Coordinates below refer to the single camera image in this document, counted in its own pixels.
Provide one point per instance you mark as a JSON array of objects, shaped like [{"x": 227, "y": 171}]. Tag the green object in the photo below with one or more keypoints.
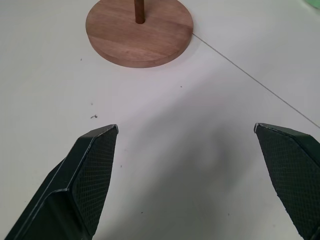
[{"x": 314, "y": 3}]

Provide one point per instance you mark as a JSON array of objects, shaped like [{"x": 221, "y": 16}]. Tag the round wooden peg stand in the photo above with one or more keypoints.
[{"x": 139, "y": 37}]

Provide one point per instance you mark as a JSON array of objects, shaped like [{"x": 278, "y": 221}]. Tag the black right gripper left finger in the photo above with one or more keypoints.
[{"x": 75, "y": 185}]

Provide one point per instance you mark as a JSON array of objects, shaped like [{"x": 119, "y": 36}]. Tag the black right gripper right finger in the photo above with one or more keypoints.
[{"x": 295, "y": 175}]

